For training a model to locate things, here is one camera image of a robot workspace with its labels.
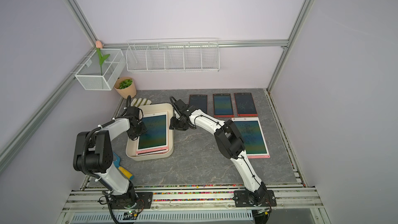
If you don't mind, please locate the cream plastic storage tray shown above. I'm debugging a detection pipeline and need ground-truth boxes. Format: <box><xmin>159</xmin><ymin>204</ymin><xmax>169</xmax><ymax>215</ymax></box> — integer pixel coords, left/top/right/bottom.
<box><xmin>125</xmin><ymin>103</ymin><xmax>174</xmax><ymax>161</ymax></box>

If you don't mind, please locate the pink writing tablet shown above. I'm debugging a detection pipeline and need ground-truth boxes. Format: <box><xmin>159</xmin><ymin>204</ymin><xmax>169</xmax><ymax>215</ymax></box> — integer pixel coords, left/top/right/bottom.
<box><xmin>136</xmin><ymin>112</ymin><xmax>169</xmax><ymax>156</ymax></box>
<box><xmin>136</xmin><ymin>147</ymin><xmax>169</xmax><ymax>156</ymax></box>

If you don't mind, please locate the black frame writing tablet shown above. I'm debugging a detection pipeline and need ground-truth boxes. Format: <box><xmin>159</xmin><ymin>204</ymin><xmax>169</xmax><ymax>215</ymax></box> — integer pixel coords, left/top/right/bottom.
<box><xmin>189</xmin><ymin>94</ymin><xmax>208</xmax><ymax>114</ymax></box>

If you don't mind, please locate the large red writing tablet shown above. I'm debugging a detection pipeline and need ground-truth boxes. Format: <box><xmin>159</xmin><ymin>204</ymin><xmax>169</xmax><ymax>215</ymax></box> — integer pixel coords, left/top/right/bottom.
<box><xmin>212</xmin><ymin>93</ymin><xmax>234</xmax><ymax>118</ymax></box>

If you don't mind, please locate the small red writing tablet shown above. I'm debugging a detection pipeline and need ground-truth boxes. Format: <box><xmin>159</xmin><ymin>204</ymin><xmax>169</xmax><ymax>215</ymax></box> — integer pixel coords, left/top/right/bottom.
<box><xmin>234</xmin><ymin>93</ymin><xmax>258</xmax><ymax>117</ymax></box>

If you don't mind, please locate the white writing tablet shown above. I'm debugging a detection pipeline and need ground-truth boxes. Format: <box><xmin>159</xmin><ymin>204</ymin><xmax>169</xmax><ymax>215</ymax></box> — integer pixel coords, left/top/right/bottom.
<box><xmin>232</xmin><ymin>117</ymin><xmax>270</xmax><ymax>159</ymax></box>

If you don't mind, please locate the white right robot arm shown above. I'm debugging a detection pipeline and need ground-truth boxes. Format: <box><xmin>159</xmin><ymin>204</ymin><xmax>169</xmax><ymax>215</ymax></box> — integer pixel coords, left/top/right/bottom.
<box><xmin>170</xmin><ymin>106</ymin><xmax>272</xmax><ymax>206</ymax></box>

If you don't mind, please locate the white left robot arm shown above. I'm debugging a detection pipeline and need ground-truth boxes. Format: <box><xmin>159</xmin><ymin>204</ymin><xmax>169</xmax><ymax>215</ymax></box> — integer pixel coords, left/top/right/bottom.
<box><xmin>73</xmin><ymin>117</ymin><xmax>152</xmax><ymax>211</ymax></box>

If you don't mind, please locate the beige work glove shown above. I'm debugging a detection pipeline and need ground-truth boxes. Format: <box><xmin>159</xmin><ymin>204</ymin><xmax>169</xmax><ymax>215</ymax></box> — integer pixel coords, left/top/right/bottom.
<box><xmin>130</xmin><ymin>98</ymin><xmax>152</xmax><ymax>107</ymax></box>

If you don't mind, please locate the potted green plant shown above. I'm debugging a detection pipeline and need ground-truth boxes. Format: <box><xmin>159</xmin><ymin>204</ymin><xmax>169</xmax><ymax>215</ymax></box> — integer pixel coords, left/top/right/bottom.
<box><xmin>114</xmin><ymin>77</ymin><xmax>137</xmax><ymax>99</ymax></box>

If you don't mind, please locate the artificial pink tulip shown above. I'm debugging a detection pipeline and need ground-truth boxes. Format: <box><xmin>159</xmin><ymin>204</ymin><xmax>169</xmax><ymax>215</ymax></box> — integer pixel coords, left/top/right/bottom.
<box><xmin>95</xmin><ymin>40</ymin><xmax>110</xmax><ymax>75</ymax></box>

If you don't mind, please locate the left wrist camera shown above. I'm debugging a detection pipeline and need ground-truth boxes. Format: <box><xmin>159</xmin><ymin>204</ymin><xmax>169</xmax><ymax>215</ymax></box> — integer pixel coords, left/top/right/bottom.
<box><xmin>124</xmin><ymin>106</ymin><xmax>144</xmax><ymax>120</ymax></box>

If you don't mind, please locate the yellow blue handled tool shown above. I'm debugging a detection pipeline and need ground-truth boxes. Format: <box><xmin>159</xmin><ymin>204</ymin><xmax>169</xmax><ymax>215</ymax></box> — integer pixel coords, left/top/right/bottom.
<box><xmin>113</xmin><ymin>153</ymin><xmax>134</xmax><ymax>180</ymax></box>

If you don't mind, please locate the white wire wall shelf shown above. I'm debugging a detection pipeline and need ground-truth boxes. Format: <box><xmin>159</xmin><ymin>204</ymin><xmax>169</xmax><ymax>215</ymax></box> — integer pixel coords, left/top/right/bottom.
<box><xmin>126</xmin><ymin>38</ymin><xmax>220</xmax><ymax>72</ymax></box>

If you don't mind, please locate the white mesh wall box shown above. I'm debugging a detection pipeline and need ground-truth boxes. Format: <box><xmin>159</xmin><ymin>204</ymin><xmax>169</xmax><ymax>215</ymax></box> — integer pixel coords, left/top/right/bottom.
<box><xmin>75</xmin><ymin>49</ymin><xmax>126</xmax><ymax>91</ymax></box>

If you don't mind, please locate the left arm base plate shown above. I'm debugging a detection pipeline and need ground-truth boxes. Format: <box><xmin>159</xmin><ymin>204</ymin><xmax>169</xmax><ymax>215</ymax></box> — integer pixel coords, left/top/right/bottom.
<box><xmin>110</xmin><ymin>191</ymin><xmax>153</xmax><ymax>209</ymax></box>

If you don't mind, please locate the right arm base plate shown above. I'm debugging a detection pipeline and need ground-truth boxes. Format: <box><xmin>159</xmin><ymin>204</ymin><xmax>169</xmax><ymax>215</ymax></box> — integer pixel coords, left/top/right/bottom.
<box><xmin>232</xmin><ymin>190</ymin><xmax>277</xmax><ymax>207</ymax></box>

